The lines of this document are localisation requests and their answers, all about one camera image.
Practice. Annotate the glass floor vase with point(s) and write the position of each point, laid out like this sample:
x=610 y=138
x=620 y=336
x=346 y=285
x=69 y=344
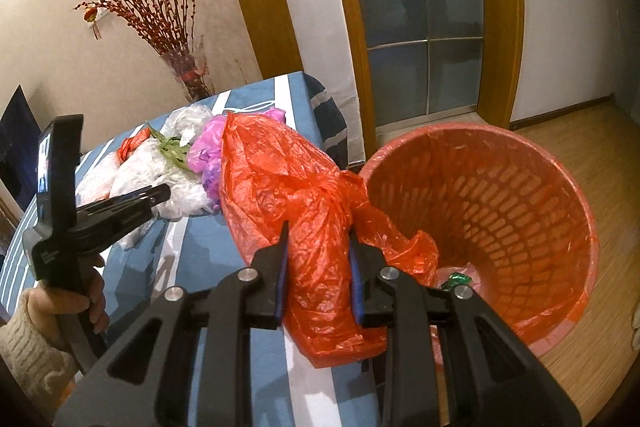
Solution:
x=190 y=72

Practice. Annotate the small white plastic bag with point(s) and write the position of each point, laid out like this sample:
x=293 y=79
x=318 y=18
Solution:
x=187 y=119

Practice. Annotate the black television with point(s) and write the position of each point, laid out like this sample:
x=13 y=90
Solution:
x=17 y=147

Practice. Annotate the person's left forearm knit sleeve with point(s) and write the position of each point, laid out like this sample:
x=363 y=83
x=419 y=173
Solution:
x=30 y=357

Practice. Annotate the translucent white plastic bag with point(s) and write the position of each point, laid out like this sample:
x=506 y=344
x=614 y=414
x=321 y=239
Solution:
x=95 y=179

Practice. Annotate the red plastic mesh basket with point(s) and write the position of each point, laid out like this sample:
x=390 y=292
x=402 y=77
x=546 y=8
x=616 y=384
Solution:
x=500 y=207

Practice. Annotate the purple plastic bag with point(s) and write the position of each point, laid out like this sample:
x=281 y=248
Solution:
x=212 y=177

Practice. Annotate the pink plastic bag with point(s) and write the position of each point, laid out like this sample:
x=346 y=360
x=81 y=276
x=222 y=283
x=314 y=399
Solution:
x=210 y=137

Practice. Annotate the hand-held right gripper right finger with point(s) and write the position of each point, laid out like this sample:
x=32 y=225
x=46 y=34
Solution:
x=357 y=282

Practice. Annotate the person's left hand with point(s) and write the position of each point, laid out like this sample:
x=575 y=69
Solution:
x=97 y=297

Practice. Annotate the blue white striped tablecloth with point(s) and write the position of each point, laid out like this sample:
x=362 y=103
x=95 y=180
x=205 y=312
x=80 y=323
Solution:
x=200 y=247

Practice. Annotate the frosted glass door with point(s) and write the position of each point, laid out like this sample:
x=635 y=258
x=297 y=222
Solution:
x=415 y=7

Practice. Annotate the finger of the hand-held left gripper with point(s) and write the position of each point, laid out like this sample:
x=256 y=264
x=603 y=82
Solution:
x=125 y=222
x=135 y=196

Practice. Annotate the large white plastic bag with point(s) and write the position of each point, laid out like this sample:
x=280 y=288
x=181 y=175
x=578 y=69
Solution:
x=145 y=167

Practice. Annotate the large red plastic bag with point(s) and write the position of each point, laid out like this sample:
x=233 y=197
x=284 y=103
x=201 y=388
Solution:
x=280 y=187

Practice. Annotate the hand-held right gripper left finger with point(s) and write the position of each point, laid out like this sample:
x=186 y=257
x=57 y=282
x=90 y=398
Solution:
x=281 y=279

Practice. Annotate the small red plastic bag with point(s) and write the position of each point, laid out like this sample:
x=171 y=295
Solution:
x=129 y=146

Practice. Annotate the green foil wrapper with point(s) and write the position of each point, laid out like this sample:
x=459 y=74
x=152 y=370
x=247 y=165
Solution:
x=457 y=279

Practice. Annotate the green plastic bag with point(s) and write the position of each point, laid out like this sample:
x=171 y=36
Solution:
x=172 y=152

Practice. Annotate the wooden door frame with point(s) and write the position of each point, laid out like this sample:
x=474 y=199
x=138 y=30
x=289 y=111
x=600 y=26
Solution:
x=500 y=7

